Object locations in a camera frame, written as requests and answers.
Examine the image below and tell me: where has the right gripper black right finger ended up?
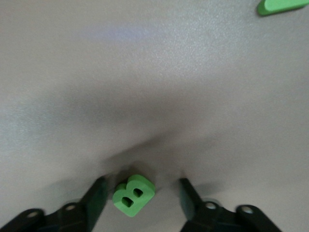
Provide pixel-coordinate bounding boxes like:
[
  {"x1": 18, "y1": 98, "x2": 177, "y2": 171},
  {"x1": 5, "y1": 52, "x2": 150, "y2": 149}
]
[{"x1": 178, "y1": 178, "x2": 283, "y2": 232}]

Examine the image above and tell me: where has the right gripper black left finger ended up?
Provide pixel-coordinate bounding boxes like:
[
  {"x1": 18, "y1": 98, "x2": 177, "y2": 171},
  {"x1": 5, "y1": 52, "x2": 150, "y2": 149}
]
[{"x1": 0, "y1": 176, "x2": 109, "y2": 232}]

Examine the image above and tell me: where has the green foam letter B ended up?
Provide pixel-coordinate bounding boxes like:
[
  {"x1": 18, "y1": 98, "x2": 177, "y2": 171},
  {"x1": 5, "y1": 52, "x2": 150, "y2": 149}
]
[{"x1": 112, "y1": 174, "x2": 155, "y2": 218}]

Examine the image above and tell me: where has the green foam letter q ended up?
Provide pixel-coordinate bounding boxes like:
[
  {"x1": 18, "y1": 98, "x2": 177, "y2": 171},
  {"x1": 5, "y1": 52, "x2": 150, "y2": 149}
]
[{"x1": 256, "y1": 0, "x2": 309, "y2": 17}]

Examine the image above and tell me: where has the brown table mat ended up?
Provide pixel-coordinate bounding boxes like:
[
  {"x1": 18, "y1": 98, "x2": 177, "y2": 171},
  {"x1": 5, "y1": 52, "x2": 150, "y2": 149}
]
[{"x1": 0, "y1": 0, "x2": 309, "y2": 232}]

